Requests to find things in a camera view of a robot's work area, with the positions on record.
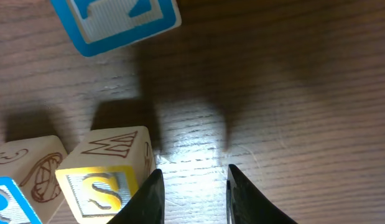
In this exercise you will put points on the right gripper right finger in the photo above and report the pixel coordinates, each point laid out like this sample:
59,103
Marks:
246,204

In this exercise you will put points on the blue T block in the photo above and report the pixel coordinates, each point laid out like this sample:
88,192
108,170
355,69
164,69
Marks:
98,26

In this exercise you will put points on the blue P block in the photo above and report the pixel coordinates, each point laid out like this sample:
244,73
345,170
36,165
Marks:
29,191

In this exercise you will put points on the yellow S block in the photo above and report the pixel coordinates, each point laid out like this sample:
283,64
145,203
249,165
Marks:
100,176

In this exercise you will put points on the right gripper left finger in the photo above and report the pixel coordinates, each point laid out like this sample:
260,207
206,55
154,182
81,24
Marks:
147,206

